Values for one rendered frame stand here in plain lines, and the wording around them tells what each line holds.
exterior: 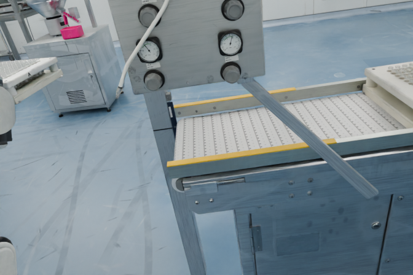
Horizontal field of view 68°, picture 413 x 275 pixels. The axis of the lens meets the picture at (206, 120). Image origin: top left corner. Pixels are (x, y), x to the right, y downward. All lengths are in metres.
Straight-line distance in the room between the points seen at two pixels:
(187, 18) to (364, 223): 0.69
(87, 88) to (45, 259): 1.74
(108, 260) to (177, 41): 1.40
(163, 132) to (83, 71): 2.26
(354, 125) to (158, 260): 1.16
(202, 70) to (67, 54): 2.68
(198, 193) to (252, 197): 0.12
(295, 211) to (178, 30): 0.54
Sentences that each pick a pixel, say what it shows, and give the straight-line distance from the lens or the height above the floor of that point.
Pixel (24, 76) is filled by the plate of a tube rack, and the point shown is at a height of 1.00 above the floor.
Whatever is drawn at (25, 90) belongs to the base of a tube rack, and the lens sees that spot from 1.12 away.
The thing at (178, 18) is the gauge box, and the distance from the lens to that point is 0.48.
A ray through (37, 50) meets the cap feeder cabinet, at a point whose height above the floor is 0.71.
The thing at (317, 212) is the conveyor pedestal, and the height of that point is 0.66.
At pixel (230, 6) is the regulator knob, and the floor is 1.19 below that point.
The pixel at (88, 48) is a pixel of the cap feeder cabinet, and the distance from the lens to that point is 3.03.
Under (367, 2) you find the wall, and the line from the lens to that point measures 6.03.
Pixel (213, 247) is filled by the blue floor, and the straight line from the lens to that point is 1.63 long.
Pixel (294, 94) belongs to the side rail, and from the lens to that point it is 0.89.
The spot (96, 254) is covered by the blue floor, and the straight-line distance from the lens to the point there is 1.80.
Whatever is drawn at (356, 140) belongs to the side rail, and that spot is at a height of 0.89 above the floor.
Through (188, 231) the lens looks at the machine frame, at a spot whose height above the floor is 0.39.
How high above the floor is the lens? 1.26
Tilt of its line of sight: 28 degrees down
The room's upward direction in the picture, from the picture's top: 9 degrees counter-clockwise
